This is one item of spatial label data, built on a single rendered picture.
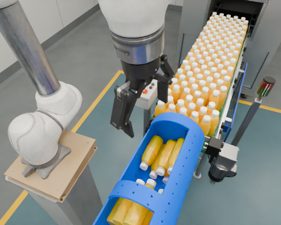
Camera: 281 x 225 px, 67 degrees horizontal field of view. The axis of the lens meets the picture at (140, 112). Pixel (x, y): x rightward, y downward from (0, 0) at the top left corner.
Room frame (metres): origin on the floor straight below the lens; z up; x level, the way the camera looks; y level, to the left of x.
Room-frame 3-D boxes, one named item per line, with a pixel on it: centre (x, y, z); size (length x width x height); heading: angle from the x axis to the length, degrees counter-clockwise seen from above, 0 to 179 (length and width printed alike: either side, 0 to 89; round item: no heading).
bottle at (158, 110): (0.93, -0.12, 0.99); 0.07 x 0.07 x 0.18
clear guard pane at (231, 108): (1.20, -0.74, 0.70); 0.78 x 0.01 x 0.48; 154
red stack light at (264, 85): (0.93, -0.71, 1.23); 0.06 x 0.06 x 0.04
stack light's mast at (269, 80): (0.93, -0.71, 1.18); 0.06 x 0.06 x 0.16
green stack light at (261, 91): (0.93, -0.71, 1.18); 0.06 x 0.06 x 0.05
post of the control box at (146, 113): (1.06, -0.05, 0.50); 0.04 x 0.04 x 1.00; 64
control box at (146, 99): (1.06, -0.05, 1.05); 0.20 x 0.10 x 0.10; 154
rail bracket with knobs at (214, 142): (0.70, -0.42, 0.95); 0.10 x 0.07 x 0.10; 64
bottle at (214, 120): (0.84, -0.44, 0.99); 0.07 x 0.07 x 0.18
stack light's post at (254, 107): (0.93, -0.71, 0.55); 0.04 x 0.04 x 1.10; 64
